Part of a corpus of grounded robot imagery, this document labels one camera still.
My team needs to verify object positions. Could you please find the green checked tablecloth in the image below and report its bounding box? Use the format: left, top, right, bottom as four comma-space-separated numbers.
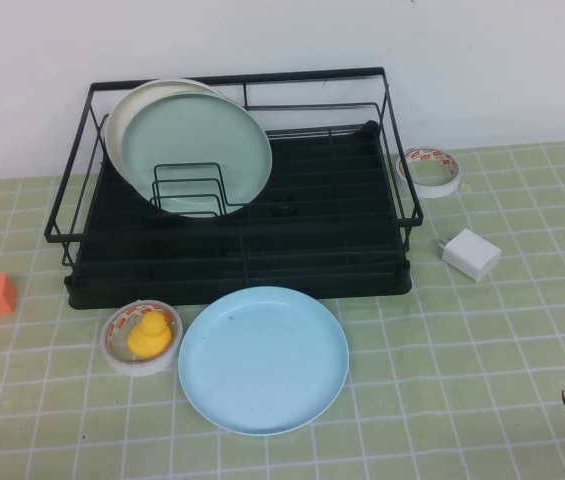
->
0, 139, 565, 480

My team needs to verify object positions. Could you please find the white tape roll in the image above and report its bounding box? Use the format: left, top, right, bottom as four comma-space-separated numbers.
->
99, 298, 184, 377
394, 146, 463, 200

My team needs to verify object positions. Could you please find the cream plate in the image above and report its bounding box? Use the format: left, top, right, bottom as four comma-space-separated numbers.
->
104, 77, 228, 181

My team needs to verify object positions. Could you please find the yellow rubber duck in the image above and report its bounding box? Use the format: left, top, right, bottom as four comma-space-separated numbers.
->
126, 312, 172, 359

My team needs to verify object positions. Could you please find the white usb charger plug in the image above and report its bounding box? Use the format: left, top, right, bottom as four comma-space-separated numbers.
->
435, 228, 503, 284

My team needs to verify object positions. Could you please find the black wire dish rack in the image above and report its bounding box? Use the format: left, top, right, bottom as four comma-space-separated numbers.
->
44, 66, 424, 269

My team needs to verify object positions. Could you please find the light blue plate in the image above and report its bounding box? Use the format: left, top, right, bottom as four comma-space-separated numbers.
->
177, 285, 351, 436

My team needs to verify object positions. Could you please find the pale green plate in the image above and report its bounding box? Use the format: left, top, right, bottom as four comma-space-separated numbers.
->
120, 92, 274, 219

